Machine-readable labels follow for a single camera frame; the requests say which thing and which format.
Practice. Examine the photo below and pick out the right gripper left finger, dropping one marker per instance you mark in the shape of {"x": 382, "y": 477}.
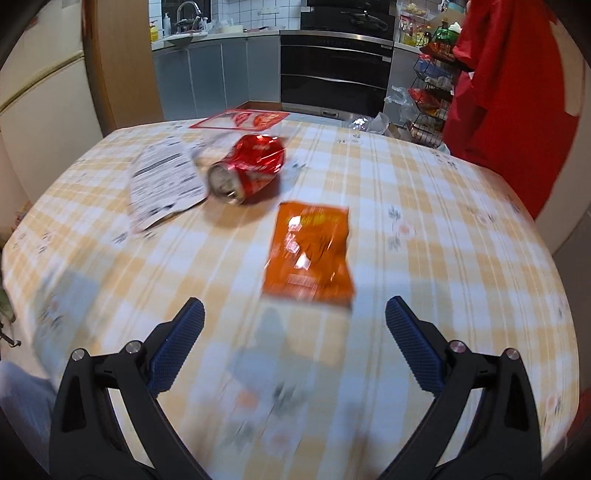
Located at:
{"x": 86, "y": 441}

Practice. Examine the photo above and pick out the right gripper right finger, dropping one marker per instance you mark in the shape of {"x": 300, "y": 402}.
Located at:
{"x": 483, "y": 421}

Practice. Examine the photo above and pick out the yellow checked floral tablecloth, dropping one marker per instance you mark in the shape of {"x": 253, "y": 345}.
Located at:
{"x": 295, "y": 375}

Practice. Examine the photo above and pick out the orange snack packet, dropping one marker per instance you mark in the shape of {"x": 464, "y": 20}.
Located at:
{"x": 307, "y": 259}

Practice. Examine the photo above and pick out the white printed paper receipt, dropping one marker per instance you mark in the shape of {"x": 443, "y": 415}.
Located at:
{"x": 164, "y": 181}

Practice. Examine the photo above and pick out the cream refrigerator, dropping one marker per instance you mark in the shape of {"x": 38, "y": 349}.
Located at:
{"x": 48, "y": 119}

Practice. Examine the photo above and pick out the red hanging apron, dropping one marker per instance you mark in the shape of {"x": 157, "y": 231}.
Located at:
{"x": 516, "y": 108}

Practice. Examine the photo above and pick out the crushed red soda can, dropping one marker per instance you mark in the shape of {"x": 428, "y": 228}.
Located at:
{"x": 252, "y": 164}

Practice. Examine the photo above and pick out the red and white flat packet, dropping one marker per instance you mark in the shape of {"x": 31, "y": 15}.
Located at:
{"x": 247, "y": 120}

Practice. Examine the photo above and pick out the grey kitchen cabinets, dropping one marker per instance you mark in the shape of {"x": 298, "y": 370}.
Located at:
{"x": 212, "y": 75}

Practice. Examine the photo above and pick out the black built-in oven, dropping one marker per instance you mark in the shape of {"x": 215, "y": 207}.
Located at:
{"x": 340, "y": 58}

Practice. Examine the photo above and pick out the chrome kitchen faucet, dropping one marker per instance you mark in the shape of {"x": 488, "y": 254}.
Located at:
{"x": 189, "y": 18}

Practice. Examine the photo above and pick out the wire storage rack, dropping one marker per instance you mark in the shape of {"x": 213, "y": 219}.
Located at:
{"x": 424, "y": 70}

